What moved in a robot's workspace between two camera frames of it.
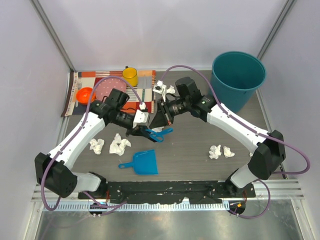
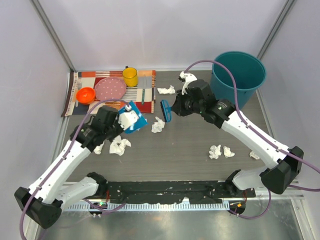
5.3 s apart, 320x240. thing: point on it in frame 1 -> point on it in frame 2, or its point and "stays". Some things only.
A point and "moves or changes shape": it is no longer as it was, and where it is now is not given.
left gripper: x=139 y=130 -> x=120 y=130
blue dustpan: x=145 y=163 moves or changes shape
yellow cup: x=130 y=74 stays
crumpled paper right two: x=227 y=152 stays
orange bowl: x=83 y=94 stays
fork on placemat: x=79 y=85 stays
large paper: x=118 y=146 stays
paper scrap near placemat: x=171 y=90 stays
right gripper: x=163 y=115 -> x=178 y=107
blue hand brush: x=158 y=136 moves or changes shape
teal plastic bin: x=235 y=76 stays
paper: x=157 y=129 stays
